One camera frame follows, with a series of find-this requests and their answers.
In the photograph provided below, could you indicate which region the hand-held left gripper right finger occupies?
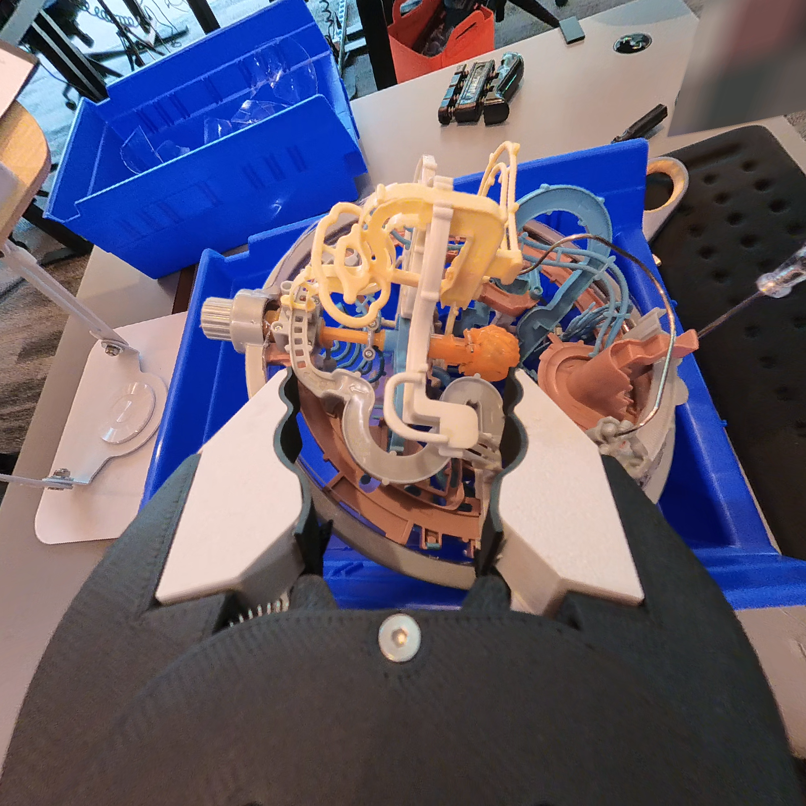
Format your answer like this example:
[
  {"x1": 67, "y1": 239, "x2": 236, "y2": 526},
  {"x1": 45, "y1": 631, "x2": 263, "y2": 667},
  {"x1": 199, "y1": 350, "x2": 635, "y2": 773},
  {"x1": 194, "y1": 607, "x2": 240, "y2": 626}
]
[{"x1": 475, "y1": 368, "x2": 646, "y2": 616}]

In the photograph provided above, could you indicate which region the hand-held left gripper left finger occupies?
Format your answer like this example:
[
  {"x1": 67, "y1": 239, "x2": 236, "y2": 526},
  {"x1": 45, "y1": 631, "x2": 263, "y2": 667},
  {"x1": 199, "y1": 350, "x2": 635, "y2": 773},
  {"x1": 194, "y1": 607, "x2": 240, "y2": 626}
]
[{"x1": 154, "y1": 368, "x2": 332, "y2": 608}]

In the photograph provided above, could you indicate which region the blue plastic bin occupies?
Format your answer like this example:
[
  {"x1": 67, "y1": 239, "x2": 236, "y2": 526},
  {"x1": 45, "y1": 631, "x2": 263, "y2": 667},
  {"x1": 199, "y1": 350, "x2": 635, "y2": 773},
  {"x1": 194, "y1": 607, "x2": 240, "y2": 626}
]
[
  {"x1": 142, "y1": 137, "x2": 786, "y2": 613},
  {"x1": 43, "y1": 0, "x2": 370, "y2": 280}
]

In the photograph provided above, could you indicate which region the colourful plastic maze ball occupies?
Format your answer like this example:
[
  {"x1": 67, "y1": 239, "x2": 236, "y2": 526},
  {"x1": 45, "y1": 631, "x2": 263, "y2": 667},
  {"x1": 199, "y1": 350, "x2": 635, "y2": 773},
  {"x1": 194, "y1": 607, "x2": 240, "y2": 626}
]
[{"x1": 200, "y1": 140, "x2": 700, "y2": 591}]

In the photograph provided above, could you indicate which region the clear handled screwdriver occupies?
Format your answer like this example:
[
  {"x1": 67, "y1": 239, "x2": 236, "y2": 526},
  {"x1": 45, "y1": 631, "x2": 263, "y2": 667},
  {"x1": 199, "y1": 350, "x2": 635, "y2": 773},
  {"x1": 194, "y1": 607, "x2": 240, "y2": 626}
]
[{"x1": 694, "y1": 243, "x2": 806, "y2": 342}]

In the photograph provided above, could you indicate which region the white metal stand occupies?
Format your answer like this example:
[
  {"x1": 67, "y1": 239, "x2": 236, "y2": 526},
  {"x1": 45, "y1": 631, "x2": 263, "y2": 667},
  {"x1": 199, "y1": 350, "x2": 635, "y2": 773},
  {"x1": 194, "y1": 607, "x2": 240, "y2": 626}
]
[{"x1": 0, "y1": 242, "x2": 172, "y2": 547}]

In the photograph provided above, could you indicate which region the black perforated mat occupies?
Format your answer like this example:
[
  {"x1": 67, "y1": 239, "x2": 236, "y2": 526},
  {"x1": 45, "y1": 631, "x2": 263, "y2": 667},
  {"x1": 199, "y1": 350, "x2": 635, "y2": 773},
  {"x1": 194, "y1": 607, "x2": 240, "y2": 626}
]
[{"x1": 647, "y1": 123, "x2": 806, "y2": 559}]

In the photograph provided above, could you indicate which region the clear plastic dome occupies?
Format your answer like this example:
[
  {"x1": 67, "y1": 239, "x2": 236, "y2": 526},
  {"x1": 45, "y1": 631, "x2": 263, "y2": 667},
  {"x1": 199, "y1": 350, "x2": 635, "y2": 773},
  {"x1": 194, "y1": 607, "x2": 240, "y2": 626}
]
[{"x1": 120, "y1": 37, "x2": 320, "y2": 178}]

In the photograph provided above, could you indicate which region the black handled screwdriver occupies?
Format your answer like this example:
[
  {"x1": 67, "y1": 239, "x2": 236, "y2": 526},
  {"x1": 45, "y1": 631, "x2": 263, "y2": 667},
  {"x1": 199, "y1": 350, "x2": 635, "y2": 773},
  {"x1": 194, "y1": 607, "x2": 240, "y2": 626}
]
[{"x1": 611, "y1": 102, "x2": 670, "y2": 146}]

